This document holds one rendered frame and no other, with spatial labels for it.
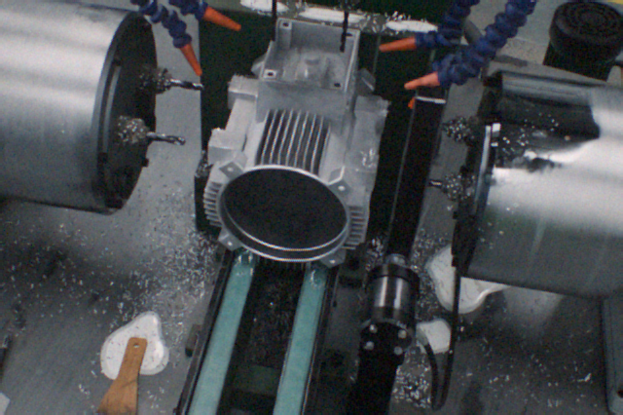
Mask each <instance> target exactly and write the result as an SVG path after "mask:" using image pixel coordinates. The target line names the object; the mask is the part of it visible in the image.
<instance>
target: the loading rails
mask: <svg viewBox="0 0 623 415"><path fill-rule="evenodd" d="M244 248H245V247H244V246H242V247H240V248H238V249H239V251H237V253H236V251H235V250H234V251H230V250H229V249H228V248H227V247H226V246H224V245H223V244H222V243H221V242H219V244H218V247H217V249H216V252H215V260H216V262H219V263H221V265H220V268H219V272H218V275H217V278H216V280H214V281H213V285H214V287H213V290H211V293H210V297H209V300H208V303H207V306H206V310H205V313H204V316H203V319H202V324H195V323H193V324H192V326H191V330H190V333H189V337H188V340H187V343H186V346H185V356H186V357H189V358H191V361H190V364H189V367H188V370H187V374H186V377H185V380H184V383H183V387H182V390H181V393H180V396H179V399H178V402H177V405H176V407H175V406H174V407H173V412H172V413H173V415H229V414H230V413H231V410H232V406H233V407H236V408H242V409H247V410H252V411H258V412H263V413H269V414H273V415H314V411H315V406H316V401H317V396H318V390H319V385H320V380H321V381H323V382H329V383H334V384H340V385H346V384H347V383H348V376H349V369H350V363H351V357H352V353H350V352H344V351H338V350H332V349H327V344H328V338H329V332H330V327H331V321H332V317H333V312H334V307H337V301H336V296H337V290H338V285H339V283H340V284H346V285H353V286H359V287H362V286H363V285H364V279H365V273H366V267H367V258H362V257H357V256H350V255H345V260H344V262H343V263H341V264H338V265H336V266H334V267H331V268H328V267H327V266H326V265H324V264H322V263H320V260H319V259H318V260H314V261H312V262H311V267H310V268H309V262H308V267H307V268H306V265H307V262H304V266H303V270H301V262H297V264H296V268H295V270H294V269H293V267H294V262H289V266H288V269H286V262H283V261H282V263H281V267H280V268H279V261H278V260H276V261H275V264H274V266H272V259H270V258H268V261H267V264H265V257H264V256H261V258H260V262H258V254H256V253H254V254H253V258H252V259H251V263H249V257H250V250H248V249H245V250H243V249H244ZM242 251H243V252H245V254H244V253H242ZM247 251H248V252H249V253H248V252H247ZM246 252H247V253H248V254H247V253H246ZM235 253H236V255H235ZM240 256H241V259H240V261H241V262H242V263H240V262H239V259H238V258H239V257H240ZM234 259H235V260H234ZM233 262H234V265H233ZM245 262H246V264H245ZM243 263H244V264H245V265H246V266H247V265H248V264H249V266H247V267H244V266H243V265H240V264H243ZM259 263H260V264H259ZM316 263H317V266H316V267H318V268H315V267H312V266H313V265H314V264H315V265H316ZM237 264H238V265H237ZM232 265H233V266H232ZM236 265H237V266H236ZM256 265H257V266H256ZM235 266H236V267H235ZM324 268H325V270H324ZM251 269H252V270H253V271H254V273H253V271H252V276H251ZM322 269H323V271H321V272H324V273H321V272H320V271H319V270H322ZM314 270H315V271H314ZM313 271H314V275H313V276H314V277H315V278H313V281H312V272H313ZM237 273H239V274H240V275H241V276H242V277H240V276H238V275H237ZM242 273H244V274H246V273H247V274H246V275H242ZM327 273H328V276H326V274H327ZM315 274H316V275H315ZM265 277H270V278H278V279H282V280H287V281H292V282H296V281H298V283H300V280H301V282H302V286H301V290H300V295H299V299H298V304H297V308H296V313H295V317H294V321H293V325H292V330H291V334H290V340H289V344H288V349H287V353H286V358H285V362H284V366H283V369H278V368H273V367H267V366H263V365H257V364H252V363H246V362H244V358H245V354H246V350H247V346H248V343H249V339H250V334H251V330H252V326H253V323H254V320H255V316H256V312H257V308H258V304H259V300H260V297H261V293H262V289H263V285H264V281H265ZM319 278H321V280H320V279H319ZM312 282H313V283H314V284H316V286H315V287H313V286H314V284H312ZM320 283H321V284H320ZM311 284H312V285H311ZM322 284H324V285H322ZM320 285H321V287H319V286H320ZM326 285H327V286H326ZM325 286H326V288H325ZM315 288H316V289H315ZM324 288H325V289H324ZM265 411H266V412H265Z"/></svg>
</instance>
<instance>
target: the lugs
mask: <svg viewBox="0 0 623 415"><path fill-rule="evenodd" d="M266 55H267V54H264V55H263V56H261V57H259V58H258V59H256V60H255V61H254V64H253V67H252V69H251V71H252V72H253V73H254V74H255V75H256V76H257V77H258V78H259V76H260V73H261V70H262V67H263V64H264V61H265V58H266ZM375 86H376V79H375V78H374V77H373V76H372V75H371V74H370V73H369V72H368V70H367V69H366V68H362V69H361V70H359V71H358V72H357V76H356V83H355V88H356V89H357V90H358V92H359V93H360V94H361V95H362V96H365V95H367V94H369V93H371V92H373V91H374V90H375ZM247 160H248V157H247V156H246V155H245V154H243V153H242V152H241V151H240V150H239V149H238V148H237V147H236V148H234V149H233V150H231V151H229V152H227V153H226V154H224V155H223V156H222V158H221V161H220V164H219V166H218V169H220V170H221V171H222V172H224V173H225V174H226V175H227V176H228V177H229V178H232V177H233V176H235V175H237V174H239V173H241V172H243V171H244V169H245V166H246V163H247ZM356 184H357V177H356V176H355V175H354V174H352V173H351V172H350V171H349V170H348V169H347V168H346V167H345V166H340V167H338V168H336V169H334V170H331V171H330V176H329V181H328V186H329V187H330V188H331V189H332V190H333V191H334V192H335V193H336V194H337V195H338V196H339V197H340V198H343V197H345V196H347V195H349V194H351V193H354V192H355V190H356ZM219 242H221V243H222V244H223V245H224V246H226V247H227V248H228V249H229V250H230V251H234V250H236V249H238V248H240V247H242V245H240V244H239V243H238V242H237V241H235V240H234V239H233V238H232V237H231V236H230V235H229V234H228V232H227V231H226V230H225V228H222V230H221V234H220V237H219ZM345 255H346V249H345V248H339V249H338V250H337V251H335V252H333V253H332V254H330V255H328V256H326V257H324V258H321V259H319V260H320V261H321V262H322V263H323V264H324V265H326V266H327V267H328V268H331V267H334V266H336V265H338V264H341V263H343V262H344V260H345Z"/></svg>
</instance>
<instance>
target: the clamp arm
mask: <svg viewBox="0 0 623 415"><path fill-rule="evenodd" d="M447 94H448V93H447V91H445V90H440V89H434V88H429V87H422V86H417V88H416V93H415V98H414V103H413V108H412V113H411V118H410V123H409V128H408V133H407V138H406V143H405V148H404V153H403V158H402V163H401V168H400V172H399V177H398V183H397V189H396V194H395V199H394V204H393V209H392V214H391V218H390V223H389V228H388V234H387V239H386V244H385V253H384V258H383V264H386V263H389V258H391V257H392V258H391V262H398V257H399V258H402V259H400V263H401V264H402V265H405V266H406V267H409V265H410V261H411V257H412V252H413V248H414V244H415V239H416V235H417V232H418V227H419V223H420V219H421V211H422V206H423V202H424V198H425V193H426V189H427V184H428V179H429V176H430V172H431V167H432V163H433V159H434V154H435V150H436V146H437V141H438V137H439V133H440V129H441V125H442V121H443V116H444V112H445V108H446V103H447Z"/></svg>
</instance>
